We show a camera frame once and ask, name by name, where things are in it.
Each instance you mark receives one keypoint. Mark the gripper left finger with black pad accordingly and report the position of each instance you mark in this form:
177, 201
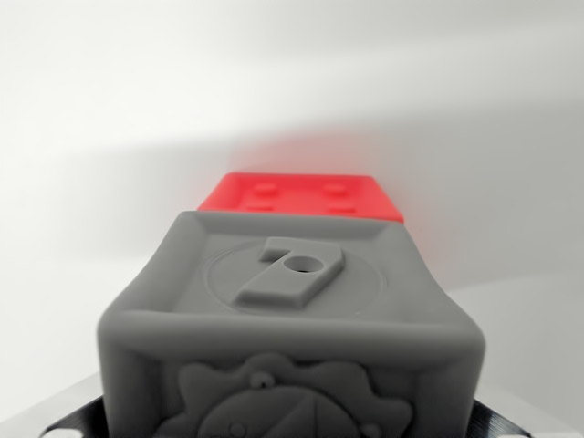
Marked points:
73, 417

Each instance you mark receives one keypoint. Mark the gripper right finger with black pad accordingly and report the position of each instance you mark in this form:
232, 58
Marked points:
515, 415

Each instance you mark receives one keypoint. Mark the grey embossed rubber cube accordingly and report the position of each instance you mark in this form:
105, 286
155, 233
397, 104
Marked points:
292, 333

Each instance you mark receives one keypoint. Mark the red studded cube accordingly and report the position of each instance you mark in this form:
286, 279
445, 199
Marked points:
301, 194

